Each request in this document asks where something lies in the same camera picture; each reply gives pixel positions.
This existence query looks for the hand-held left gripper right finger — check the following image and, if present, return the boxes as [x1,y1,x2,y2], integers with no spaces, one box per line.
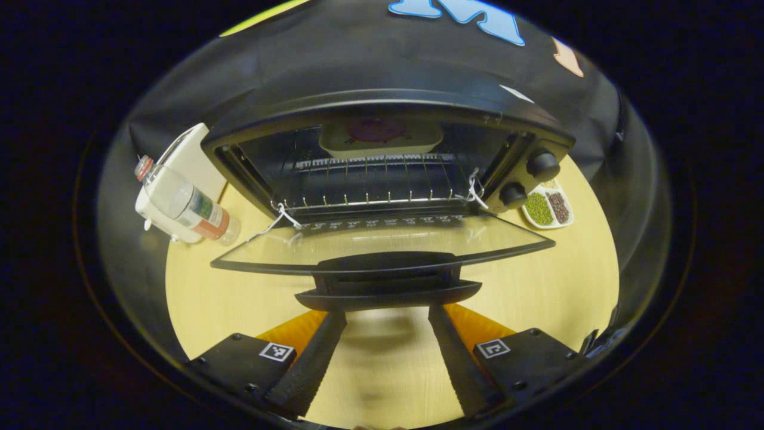
[428,303,583,419]

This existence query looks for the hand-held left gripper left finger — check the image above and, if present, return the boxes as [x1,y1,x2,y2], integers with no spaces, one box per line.
[185,309,348,419]

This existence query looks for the square cream plate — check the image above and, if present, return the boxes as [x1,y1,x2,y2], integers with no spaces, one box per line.
[318,119,444,159]

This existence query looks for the pink ham slice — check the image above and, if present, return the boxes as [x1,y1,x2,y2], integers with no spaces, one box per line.
[348,118,406,143]

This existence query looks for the black electric oven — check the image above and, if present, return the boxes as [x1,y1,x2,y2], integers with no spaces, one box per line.
[201,88,577,312]

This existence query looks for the divided white bean tray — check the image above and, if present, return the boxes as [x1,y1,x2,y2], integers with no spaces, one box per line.
[521,179,575,230]

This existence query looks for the clear plastic bottle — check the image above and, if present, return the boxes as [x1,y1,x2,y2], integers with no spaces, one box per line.
[134,155,241,247]

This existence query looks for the white appliance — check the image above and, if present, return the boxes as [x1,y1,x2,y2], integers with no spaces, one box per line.
[135,122,227,244]

